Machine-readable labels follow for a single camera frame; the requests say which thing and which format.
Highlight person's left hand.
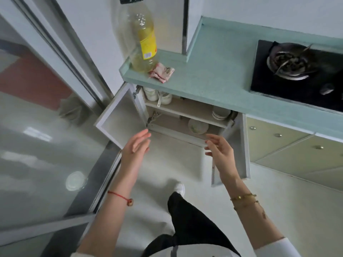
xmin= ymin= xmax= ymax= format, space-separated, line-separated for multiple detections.
xmin=121 ymin=129 xmax=152 ymax=172

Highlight gold chain bracelet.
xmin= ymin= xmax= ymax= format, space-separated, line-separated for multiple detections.
xmin=233 ymin=201 xmax=260 ymax=211
xmin=230 ymin=194 xmax=257 ymax=201

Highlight round clear plastic lid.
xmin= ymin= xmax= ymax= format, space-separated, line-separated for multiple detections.
xmin=65 ymin=171 xmax=88 ymax=192

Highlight white shoe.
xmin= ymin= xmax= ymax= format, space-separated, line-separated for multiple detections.
xmin=173 ymin=182 xmax=185 ymax=197

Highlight white patterned bowl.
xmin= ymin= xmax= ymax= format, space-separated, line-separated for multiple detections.
xmin=188 ymin=118 xmax=209 ymax=135

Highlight metal stove burner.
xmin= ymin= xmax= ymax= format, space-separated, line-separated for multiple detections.
xmin=267 ymin=42 xmax=320 ymax=81

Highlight black stove knob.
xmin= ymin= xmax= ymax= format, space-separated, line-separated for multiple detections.
xmin=320 ymin=83 xmax=335 ymax=95

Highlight person's left forearm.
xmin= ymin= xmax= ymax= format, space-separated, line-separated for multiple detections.
xmin=76 ymin=168 xmax=139 ymax=257

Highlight person's right forearm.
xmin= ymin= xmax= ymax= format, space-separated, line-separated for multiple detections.
xmin=221 ymin=174 xmax=287 ymax=250

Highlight beige drawer front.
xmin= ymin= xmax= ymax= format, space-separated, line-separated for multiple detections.
xmin=293 ymin=164 xmax=343 ymax=186
xmin=254 ymin=135 xmax=343 ymax=176
xmin=246 ymin=117 xmax=313 ymax=163

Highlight stack of white plates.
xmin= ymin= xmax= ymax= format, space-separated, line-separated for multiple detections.
xmin=212 ymin=105 xmax=232 ymax=121

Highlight white cabinet door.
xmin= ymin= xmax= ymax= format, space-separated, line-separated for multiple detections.
xmin=211 ymin=112 xmax=251 ymax=188
xmin=95 ymin=82 xmax=148 ymax=150

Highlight crumpled pink cloth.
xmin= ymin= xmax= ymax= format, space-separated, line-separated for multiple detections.
xmin=148 ymin=62 xmax=175 ymax=83

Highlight aluminium sliding glass door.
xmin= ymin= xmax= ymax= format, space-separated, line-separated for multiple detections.
xmin=0 ymin=0 xmax=123 ymax=257

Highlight red string bracelet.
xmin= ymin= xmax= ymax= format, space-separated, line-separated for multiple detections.
xmin=107 ymin=190 xmax=134 ymax=207

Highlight black trousers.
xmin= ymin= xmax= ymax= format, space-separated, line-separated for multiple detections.
xmin=141 ymin=192 xmax=242 ymax=257

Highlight white cabinet shelf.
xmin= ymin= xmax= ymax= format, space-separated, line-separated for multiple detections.
xmin=145 ymin=97 xmax=231 ymax=129

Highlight white top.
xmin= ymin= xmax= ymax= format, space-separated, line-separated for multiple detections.
xmin=170 ymin=237 xmax=303 ymax=257

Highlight clear cooking oil bottle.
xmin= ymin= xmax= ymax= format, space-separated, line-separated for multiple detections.
xmin=119 ymin=0 xmax=158 ymax=73

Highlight person's right hand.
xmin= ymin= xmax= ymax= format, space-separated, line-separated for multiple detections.
xmin=204 ymin=134 xmax=239 ymax=180

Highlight grey metal panel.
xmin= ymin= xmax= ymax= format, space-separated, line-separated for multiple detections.
xmin=150 ymin=0 xmax=188 ymax=55

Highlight black glass gas stove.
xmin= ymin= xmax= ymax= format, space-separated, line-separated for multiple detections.
xmin=250 ymin=39 xmax=343 ymax=114

